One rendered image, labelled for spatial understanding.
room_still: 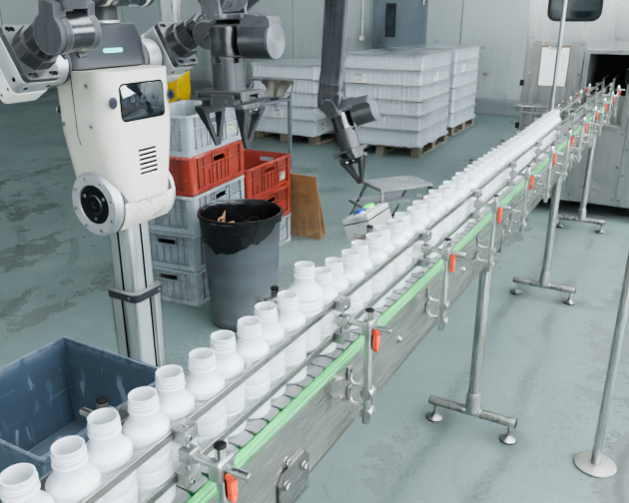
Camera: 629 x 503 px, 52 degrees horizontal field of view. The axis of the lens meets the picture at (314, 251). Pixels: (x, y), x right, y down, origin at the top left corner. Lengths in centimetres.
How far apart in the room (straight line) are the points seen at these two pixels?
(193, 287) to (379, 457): 167
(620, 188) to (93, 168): 481
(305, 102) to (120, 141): 700
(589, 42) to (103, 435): 526
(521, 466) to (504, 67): 937
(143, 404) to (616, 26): 519
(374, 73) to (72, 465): 732
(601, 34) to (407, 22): 663
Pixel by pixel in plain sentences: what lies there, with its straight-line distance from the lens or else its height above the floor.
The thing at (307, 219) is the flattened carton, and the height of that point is 16.
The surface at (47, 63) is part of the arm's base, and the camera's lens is 146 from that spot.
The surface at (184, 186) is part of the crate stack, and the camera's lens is 364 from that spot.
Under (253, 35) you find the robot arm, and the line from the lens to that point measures 109.
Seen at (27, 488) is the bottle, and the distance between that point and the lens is 77.
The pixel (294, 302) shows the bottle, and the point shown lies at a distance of 110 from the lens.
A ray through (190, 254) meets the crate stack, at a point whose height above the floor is 33.
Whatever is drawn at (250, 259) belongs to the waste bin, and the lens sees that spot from 332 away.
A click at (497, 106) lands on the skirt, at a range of 1157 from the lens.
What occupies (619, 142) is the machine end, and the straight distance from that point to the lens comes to 577.
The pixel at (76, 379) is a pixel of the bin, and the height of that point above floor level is 85.
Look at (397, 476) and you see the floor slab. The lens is 256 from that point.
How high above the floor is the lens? 162
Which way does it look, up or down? 20 degrees down
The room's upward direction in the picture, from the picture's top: straight up
